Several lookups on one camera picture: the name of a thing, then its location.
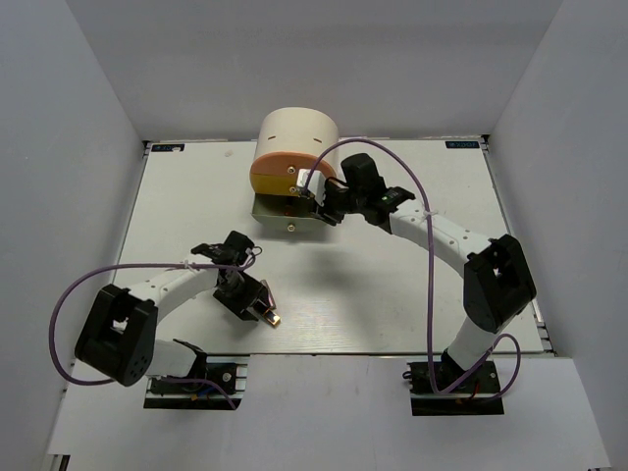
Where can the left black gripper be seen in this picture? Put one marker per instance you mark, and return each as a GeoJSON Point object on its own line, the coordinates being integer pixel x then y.
{"type": "Point", "coordinates": [255, 289]}

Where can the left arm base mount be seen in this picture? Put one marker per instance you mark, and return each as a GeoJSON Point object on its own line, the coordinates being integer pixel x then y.
{"type": "Point", "coordinates": [219, 386]}

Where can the black gold lipstick case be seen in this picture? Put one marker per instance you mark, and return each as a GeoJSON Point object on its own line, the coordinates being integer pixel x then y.
{"type": "Point", "coordinates": [269, 316]}

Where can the round beige orange organizer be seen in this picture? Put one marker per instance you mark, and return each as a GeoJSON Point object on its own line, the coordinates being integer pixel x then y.
{"type": "Point", "coordinates": [290, 139]}

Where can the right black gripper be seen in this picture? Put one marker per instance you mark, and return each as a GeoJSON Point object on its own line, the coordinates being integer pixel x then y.
{"type": "Point", "coordinates": [325, 213]}

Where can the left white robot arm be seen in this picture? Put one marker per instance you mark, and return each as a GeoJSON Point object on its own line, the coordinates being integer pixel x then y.
{"type": "Point", "coordinates": [118, 338]}

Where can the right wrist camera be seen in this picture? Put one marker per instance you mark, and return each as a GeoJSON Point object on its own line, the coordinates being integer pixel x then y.
{"type": "Point", "coordinates": [311, 184]}

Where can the rose gold lipstick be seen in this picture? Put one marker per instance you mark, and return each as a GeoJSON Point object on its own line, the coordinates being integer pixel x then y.
{"type": "Point", "coordinates": [270, 298]}

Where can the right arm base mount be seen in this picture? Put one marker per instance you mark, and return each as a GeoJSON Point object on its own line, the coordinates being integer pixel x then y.
{"type": "Point", "coordinates": [474, 397]}

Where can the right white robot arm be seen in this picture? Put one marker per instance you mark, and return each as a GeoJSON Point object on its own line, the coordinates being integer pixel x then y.
{"type": "Point", "coordinates": [497, 283]}

